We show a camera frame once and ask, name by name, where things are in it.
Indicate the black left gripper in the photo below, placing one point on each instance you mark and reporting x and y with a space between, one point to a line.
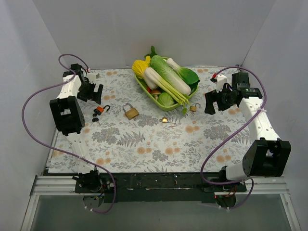
91 92

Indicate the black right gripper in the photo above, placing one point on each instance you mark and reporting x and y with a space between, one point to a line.
217 100

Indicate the orange black padlock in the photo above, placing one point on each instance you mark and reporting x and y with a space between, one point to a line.
99 110

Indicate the black-headed key pair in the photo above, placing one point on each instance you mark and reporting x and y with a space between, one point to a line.
95 119

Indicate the large brass padlock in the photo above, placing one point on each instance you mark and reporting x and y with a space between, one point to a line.
130 111

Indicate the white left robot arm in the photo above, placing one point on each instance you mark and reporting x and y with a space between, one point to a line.
69 120

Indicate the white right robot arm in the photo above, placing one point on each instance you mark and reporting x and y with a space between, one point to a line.
268 154

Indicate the small brass padlock near tray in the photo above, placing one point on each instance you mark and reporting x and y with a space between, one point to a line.
193 108

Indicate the floral patterned table mat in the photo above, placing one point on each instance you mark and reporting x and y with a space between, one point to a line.
144 144

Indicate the green plastic tray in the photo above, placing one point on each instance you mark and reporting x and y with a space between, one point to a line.
144 86

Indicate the green round cabbage toy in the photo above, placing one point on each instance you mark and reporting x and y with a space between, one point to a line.
165 99

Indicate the small brass padlock open shackle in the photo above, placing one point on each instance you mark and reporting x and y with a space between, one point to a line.
168 123

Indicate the brown mushroom toy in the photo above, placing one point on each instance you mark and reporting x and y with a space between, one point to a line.
155 93

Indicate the napa cabbage toy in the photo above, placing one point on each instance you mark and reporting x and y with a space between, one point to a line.
169 75

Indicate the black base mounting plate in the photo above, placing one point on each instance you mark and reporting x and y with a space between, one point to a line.
159 187

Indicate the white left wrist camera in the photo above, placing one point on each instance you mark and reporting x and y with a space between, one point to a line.
92 77

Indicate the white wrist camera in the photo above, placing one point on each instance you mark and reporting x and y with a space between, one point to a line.
92 77
219 80

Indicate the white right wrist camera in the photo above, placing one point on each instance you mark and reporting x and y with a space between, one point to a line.
219 80

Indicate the aluminium frame rail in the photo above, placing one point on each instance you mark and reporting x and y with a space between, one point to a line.
54 206

